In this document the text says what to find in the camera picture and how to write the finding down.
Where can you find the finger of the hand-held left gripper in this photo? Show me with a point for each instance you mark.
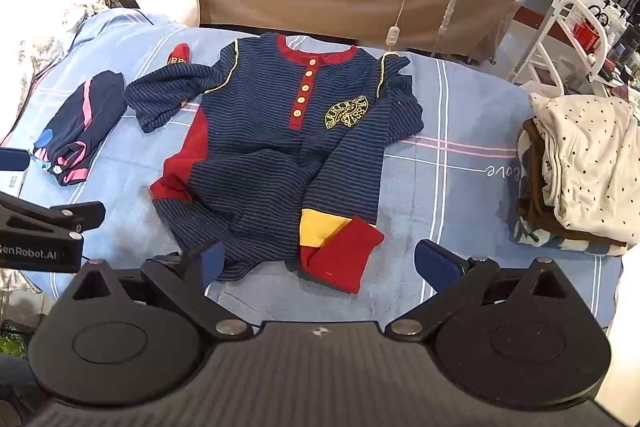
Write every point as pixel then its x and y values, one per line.
pixel 55 214
pixel 12 159

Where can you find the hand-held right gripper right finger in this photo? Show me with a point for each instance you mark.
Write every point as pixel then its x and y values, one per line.
pixel 434 263

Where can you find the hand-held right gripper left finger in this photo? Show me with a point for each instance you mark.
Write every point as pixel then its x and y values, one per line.
pixel 213 258

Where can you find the navy striped henley shirt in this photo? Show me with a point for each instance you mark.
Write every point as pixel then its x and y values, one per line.
pixel 275 147

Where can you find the blue plaid bed sheet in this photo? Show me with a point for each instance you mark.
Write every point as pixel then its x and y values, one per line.
pixel 450 187

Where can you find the folded navy pink garment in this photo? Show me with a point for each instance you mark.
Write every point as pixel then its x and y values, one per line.
pixel 85 127

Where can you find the folded brown cloth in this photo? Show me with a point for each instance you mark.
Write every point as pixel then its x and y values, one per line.
pixel 537 192

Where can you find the white polka dot cloth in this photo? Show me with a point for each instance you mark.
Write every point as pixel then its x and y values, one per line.
pixel 590 157

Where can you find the white trolley cart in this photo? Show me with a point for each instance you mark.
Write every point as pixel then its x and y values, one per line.
pixel 555 32

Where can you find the red cup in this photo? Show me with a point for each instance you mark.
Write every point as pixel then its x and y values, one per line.
pixel 586 34

